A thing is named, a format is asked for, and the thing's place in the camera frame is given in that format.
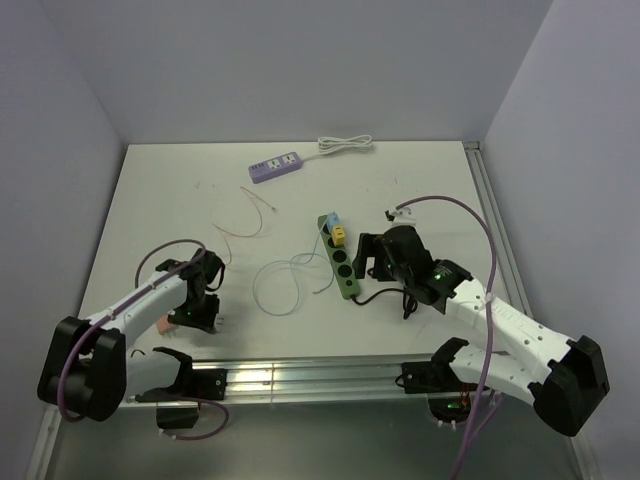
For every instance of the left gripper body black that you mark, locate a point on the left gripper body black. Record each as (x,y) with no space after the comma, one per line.
(199,313)

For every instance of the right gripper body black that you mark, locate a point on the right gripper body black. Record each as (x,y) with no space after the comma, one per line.
(394,272)

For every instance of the yellow plug adapter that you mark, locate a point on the yellow plug adapter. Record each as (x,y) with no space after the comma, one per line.
(338,235)

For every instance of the green power strip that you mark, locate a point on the green power strip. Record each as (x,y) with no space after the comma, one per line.
(340,263)

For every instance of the blue USB charger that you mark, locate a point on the blue USB charger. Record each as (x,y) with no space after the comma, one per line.
(333,220)

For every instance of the white plug adapter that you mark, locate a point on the white plug adapter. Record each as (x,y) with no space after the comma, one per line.
(218,323)

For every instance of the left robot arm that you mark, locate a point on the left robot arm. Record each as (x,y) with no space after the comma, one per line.
(87,371)

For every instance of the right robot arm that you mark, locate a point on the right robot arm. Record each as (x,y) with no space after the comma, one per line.
(563,379)

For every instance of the pink plug adapter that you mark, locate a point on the pink plug adapter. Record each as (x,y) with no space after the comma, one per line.
(164,327)

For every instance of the purple power strip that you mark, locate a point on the purple power strip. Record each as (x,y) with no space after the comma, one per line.
(274,167)

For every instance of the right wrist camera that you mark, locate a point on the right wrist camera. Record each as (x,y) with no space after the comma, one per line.
(400,216)

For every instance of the aluminium side rail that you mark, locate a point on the aluminium side rail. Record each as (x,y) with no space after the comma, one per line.
(509,273)

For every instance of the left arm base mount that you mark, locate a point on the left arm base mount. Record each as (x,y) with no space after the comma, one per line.
(204,388)

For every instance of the aluminium front rail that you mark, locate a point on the aluminium front rail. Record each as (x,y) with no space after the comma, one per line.
(318,381)

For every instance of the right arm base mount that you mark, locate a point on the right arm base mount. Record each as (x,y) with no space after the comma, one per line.
(448,398)

